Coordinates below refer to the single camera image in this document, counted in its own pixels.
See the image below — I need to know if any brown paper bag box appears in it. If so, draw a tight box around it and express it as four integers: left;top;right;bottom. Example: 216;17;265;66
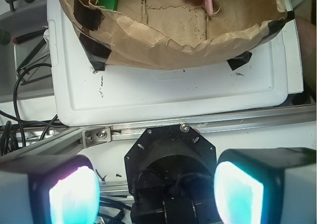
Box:
59;0;294;70

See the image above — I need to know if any metal corner bracket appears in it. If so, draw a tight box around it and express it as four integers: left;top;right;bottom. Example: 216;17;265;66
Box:
82;126;112;149

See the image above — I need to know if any aluminium frame rail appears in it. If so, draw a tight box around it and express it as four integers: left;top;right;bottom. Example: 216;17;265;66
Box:
8;104;317;157

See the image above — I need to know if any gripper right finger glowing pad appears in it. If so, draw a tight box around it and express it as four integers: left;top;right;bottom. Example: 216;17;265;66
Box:
214;148;317;224

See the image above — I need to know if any black cables bundle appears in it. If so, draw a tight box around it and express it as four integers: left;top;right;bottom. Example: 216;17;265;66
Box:
0;30;60;158

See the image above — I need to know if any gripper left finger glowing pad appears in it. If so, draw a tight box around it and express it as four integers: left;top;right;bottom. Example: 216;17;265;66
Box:
0;155;100;224

